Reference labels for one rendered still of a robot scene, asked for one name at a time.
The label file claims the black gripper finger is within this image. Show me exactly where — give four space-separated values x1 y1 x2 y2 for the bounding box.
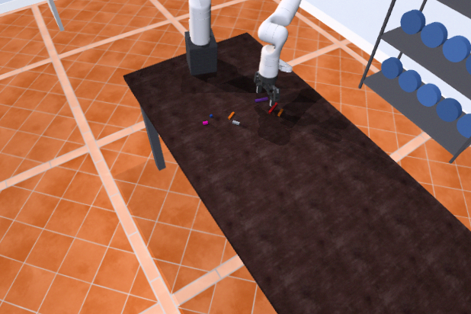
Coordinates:
264 85 280 106
254 71 264 93

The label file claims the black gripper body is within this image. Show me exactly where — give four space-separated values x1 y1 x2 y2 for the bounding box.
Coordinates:
258 73 277 91

